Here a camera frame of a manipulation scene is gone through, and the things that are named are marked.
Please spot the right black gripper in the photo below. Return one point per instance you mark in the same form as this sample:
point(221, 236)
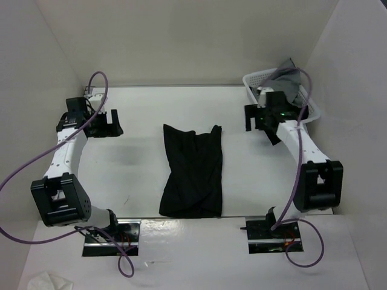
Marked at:
point(251, 111)

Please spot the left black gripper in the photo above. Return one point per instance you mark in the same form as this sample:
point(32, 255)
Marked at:
point(110, 129)

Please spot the black pleated skirt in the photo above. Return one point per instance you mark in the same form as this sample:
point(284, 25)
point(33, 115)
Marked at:
point(194, 187)

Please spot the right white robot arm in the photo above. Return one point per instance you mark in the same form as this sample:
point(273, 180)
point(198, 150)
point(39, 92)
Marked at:
point(318, 181)

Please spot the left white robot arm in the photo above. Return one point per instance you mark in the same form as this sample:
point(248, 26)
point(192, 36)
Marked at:
point(104, 219)

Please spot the white plastic basket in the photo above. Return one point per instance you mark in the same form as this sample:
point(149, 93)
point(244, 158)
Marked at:
point(254, 80)

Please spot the black skirt in basket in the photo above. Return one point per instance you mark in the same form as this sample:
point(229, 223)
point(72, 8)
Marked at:
point(290, 113)

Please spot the grey skirt in basket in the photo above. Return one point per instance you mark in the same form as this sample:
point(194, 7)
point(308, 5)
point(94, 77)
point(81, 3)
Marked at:
point(286, 78)

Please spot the crumpled white tissue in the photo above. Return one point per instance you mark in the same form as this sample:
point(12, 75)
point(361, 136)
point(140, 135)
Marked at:
point(46, 281)

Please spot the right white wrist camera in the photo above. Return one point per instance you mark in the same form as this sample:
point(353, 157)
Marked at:
point(261, 95)

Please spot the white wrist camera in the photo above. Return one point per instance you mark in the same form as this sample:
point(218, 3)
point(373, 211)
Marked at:
point(93, 102)
point(261, 95)

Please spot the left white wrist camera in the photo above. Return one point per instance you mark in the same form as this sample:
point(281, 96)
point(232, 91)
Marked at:
point(93, 102)

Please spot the aluminium table edge rail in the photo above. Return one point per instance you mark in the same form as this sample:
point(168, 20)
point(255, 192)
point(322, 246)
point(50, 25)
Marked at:
point(69, 199)

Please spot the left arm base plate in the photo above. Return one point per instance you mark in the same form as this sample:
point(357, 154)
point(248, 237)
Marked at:
point(96, 244)

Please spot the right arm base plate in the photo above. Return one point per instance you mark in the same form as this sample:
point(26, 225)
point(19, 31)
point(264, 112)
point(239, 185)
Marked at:
point(262, 240)

